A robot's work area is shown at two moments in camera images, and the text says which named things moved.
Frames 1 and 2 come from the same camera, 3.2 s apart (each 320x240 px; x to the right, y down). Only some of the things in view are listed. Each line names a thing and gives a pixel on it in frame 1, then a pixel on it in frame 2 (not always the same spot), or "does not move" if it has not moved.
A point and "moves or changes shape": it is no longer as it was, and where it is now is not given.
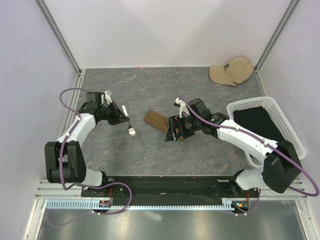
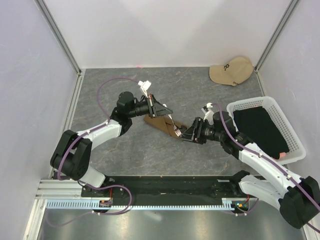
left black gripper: x=119 y=116 → x=157 y=108
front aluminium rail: x=46 y=190 does not move
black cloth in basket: x=258 y=119 does not move
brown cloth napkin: x=158 y=120 does not move
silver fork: x=131 y=130 moves or changes shape
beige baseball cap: x=233 y=73 does not move
